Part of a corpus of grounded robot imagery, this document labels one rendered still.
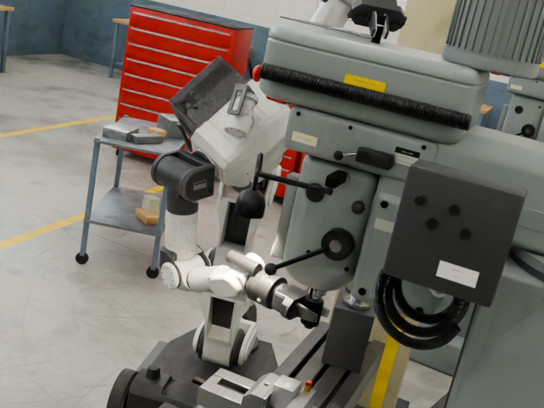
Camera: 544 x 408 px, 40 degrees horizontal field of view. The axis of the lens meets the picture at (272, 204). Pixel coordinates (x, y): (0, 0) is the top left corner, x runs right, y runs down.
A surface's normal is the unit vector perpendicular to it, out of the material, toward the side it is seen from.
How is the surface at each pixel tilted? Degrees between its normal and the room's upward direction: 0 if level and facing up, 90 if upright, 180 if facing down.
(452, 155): 90
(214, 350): 104
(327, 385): 0
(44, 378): 0
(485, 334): 90
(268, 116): 58
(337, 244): 90
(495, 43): 90
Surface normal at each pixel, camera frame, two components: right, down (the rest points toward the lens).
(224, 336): 0.08, -0.72
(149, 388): 0.00, -0.48
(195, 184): 0.70, 0.35
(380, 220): -0.37, 0.20
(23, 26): 0.91, 0.29
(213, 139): -0.06, -0.29
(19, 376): 0.19, -0.94
